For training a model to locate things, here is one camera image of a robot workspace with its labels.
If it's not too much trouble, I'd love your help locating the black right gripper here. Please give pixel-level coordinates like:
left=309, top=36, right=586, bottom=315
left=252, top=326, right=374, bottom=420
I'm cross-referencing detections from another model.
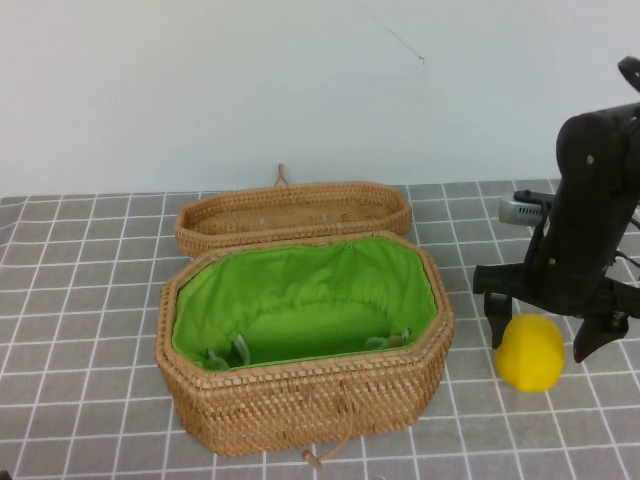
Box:
left=473, top=197, right=640, bottom=364

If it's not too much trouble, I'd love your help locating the yellow lemon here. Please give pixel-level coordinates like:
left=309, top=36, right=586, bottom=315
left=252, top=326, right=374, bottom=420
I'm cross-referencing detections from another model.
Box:
left=494, top=313, right=567, bottom=393

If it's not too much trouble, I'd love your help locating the green fabric basket liner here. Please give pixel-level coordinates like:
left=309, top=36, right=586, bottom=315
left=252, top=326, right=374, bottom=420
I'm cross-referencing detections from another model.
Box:
left=171, top=240, right=435, bottom=372

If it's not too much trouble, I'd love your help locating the woven rattan basket lid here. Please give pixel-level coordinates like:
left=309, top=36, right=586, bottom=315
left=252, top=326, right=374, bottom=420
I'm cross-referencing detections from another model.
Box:
left=174, top=180, right=414, bottom=258

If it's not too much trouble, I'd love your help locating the woven rattan basket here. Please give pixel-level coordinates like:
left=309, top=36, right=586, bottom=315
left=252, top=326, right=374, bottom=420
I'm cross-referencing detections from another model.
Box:
left=155, top=230, right=456, bottom=458

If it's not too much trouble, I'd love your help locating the grey checked tablecloth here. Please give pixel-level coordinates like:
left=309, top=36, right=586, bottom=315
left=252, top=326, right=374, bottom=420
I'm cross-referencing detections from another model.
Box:
left=0, top=177, right=640, bottom=480

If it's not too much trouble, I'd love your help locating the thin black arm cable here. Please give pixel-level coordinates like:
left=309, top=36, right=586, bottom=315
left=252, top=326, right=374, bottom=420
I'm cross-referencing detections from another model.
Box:
left=613, top=199, right=640, bottom=281

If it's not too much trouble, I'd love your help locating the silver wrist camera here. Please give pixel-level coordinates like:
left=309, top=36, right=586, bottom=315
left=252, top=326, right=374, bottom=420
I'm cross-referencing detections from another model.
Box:
left=499, top=189, right=555, bottom=227

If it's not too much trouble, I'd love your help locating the pale liner drawstring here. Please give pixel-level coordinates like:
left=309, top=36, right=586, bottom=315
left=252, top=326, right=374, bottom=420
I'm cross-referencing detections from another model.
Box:
left=205, top=333, right=250, bottom=371
left=364, top=328, right=412, bottom=351

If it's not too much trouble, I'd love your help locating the cord with wooden toggle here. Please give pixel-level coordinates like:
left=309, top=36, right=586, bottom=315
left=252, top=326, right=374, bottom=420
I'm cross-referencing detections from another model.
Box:
left=300, top=384, right=352, bottom=470

